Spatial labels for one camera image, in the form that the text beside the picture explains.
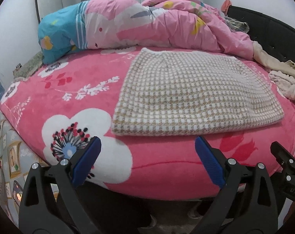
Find coral cloth on headboard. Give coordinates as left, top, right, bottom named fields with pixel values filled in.
left=221, top=0, right=232, bottom=16

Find grey patterned mat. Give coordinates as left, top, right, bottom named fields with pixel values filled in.
left=13, top=51, right=43, bottom=82

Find beige houndstooth knit cardigan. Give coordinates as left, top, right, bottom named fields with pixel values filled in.
left=112, top=48, right=284, bottom=136

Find black upholstered headboard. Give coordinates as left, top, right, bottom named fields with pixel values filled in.
left=227, top=5, right=295, bottom=62

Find pink cartoon print duvet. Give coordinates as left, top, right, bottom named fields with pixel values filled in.
left=38, top=0, right=254, bottom=65

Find patterned mattress side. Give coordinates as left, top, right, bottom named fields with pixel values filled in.
left=0, top=105, right=61, bottom=226

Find green patterned cloth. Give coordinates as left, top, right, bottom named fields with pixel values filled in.
left=224, top=16, right=249, bottom=33

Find pink floral bed blanket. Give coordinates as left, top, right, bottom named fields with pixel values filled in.
left=0, top=48, right=295, bottom=200

